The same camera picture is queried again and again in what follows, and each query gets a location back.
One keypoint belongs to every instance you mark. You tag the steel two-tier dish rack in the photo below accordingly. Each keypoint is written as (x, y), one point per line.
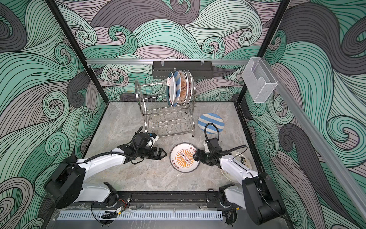
(159, 115)

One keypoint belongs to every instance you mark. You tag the blue cream striped plate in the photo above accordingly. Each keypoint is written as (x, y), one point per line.
(177, 78)

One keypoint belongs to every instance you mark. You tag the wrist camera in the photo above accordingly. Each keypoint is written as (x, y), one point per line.
(206, 148)
(148, 140)

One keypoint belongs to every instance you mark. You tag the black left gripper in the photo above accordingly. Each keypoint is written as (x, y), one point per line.
(159, 157)

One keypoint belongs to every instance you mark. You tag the sunburst plate red green rim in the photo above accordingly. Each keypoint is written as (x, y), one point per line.
(181, 158)

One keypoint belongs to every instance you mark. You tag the white slotted cable duct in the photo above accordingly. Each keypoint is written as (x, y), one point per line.
(145, 215)

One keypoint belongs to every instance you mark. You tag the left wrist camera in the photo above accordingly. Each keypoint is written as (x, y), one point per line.
(148, 140)

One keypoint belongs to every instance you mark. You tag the clear acrylic wall holder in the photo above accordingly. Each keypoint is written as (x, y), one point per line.
(259, 79)

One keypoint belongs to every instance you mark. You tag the white plate red characters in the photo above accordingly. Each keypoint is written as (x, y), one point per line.
(193, 88)

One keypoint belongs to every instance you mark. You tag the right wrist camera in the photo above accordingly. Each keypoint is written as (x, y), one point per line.
(206, 148)

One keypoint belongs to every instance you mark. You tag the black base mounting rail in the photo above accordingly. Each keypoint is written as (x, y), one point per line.
(171, 197)

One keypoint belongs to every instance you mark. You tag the white plate teal red rim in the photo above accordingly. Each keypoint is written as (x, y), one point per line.
(171, 89)

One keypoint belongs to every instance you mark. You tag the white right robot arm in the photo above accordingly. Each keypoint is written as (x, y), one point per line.
(256, 192)

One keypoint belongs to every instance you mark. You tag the black wall-mounted tray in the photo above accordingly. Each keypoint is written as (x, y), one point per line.
(199, 70)

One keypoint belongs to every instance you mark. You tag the cream plate small drawings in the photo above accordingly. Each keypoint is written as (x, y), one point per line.
(243, 163)

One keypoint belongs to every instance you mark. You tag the blue white striped plate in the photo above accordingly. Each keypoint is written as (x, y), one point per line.
(215, 119)

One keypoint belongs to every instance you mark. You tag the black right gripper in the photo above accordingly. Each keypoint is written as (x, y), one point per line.
(199, 156)

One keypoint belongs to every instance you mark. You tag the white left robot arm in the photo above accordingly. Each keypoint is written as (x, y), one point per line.
(67, 184)

